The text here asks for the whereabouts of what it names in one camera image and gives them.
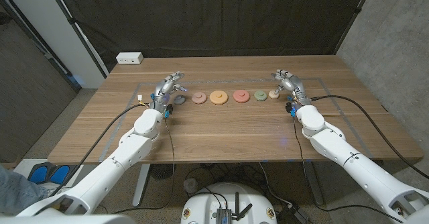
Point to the white robot torso base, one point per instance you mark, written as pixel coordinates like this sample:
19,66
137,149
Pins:
204,204

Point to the blue foot pedal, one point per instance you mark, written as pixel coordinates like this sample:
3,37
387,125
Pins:
58,174

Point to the black backdrop stand pole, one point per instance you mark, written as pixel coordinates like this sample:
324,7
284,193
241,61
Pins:
355,14
77,31

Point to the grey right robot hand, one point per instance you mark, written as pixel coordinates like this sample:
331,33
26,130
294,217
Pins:
295,86

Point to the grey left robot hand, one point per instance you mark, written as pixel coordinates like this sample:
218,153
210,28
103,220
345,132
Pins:
164,90

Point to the white power strip box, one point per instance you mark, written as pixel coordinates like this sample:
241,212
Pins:
129,58

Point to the black power adapter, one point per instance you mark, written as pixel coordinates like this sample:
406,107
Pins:
295,215

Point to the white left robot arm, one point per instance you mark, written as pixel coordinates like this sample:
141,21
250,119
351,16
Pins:
110,170

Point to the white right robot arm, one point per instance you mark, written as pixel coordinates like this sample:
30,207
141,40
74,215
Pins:
352,163

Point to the grey table leg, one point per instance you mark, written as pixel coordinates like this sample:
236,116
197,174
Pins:
313,183

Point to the person leg in jeans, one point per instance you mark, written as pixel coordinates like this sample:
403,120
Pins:
16,190

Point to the small black floor fan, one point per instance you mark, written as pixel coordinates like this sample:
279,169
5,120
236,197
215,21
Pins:
162,171

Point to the grey round floor object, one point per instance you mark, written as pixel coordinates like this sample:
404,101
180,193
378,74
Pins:
191,185

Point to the grey antenna radio box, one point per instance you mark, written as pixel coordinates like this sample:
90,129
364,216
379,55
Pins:
223,215

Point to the white table leg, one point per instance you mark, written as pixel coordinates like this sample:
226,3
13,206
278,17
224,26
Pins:
140,187

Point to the black backdrop curtain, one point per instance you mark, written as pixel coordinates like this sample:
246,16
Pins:
214,16

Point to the white floor platform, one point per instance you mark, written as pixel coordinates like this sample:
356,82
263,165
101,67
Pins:
23,165

